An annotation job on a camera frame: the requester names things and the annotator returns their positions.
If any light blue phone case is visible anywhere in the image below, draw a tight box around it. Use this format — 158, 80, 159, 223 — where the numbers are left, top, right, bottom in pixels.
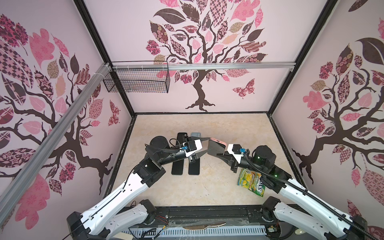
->
191, 132, 201, 137

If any black phone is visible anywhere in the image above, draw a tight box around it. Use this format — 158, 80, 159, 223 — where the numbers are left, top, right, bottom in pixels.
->
188, 159, 200, 176
208, 138, 228, 156

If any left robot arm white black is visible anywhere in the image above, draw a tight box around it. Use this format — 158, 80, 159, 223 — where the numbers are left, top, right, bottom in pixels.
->
67, 136, 208, 240

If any wooden knife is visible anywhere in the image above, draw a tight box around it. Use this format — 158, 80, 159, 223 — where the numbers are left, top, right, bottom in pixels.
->
183, 222, 227, 231

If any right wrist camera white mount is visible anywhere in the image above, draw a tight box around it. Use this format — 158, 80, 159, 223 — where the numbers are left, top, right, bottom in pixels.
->
227, 144, 246, 164

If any black phone case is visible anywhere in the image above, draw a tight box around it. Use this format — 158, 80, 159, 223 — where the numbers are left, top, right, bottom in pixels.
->
177, 133, 188, 148

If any aluminium rail back wall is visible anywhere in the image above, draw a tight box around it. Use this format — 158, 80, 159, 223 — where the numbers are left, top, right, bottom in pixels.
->
113, 62, 296, 71

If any white perforated cable tray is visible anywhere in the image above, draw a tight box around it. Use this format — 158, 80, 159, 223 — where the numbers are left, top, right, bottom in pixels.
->
123, 226, 267, 240

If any green yellow candy bag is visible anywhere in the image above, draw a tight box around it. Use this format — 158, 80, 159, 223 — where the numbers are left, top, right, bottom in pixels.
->
238, 169, 265, 197

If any black wire basket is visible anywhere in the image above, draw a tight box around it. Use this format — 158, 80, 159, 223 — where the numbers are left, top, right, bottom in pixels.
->
103, 60, 171, 94

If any black smartphone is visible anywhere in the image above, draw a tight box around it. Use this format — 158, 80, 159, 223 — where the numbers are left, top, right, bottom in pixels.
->
171, 160, 184, 176

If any white spoon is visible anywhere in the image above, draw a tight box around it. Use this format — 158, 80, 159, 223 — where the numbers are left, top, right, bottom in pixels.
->
295, 229, 305, 235

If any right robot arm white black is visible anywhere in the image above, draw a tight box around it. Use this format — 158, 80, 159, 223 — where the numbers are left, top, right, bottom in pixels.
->
209, 143, 373, 240

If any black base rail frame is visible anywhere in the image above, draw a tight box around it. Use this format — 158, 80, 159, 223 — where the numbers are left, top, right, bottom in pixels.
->
113, 204, 301, 238

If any aluminium rail wall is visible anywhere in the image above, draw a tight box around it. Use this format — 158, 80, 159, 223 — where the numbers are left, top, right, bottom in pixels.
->
1, 63, 110, 224
113, 62, 296, 71

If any aluminium rail left wall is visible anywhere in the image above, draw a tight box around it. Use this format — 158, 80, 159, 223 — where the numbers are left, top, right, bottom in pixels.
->
1, 63, 110, 224

